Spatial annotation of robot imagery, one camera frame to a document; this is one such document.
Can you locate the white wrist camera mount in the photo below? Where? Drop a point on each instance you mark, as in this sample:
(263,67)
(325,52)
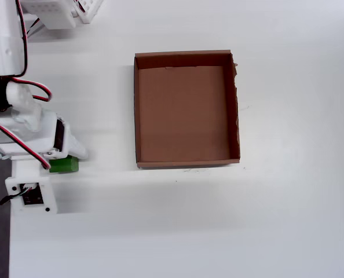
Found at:
(30,173)

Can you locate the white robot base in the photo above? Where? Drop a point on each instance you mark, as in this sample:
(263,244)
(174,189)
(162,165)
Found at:
(88,10)

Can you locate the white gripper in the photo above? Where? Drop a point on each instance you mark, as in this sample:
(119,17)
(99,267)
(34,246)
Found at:
(61,137)

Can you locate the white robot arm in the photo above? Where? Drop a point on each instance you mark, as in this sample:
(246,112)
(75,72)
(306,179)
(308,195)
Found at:
(4,49)

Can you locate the green cube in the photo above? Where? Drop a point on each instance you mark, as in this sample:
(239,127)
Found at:
(63,165)

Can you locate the brown cardboard box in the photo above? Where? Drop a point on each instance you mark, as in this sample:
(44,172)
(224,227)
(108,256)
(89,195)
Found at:
(183,116)

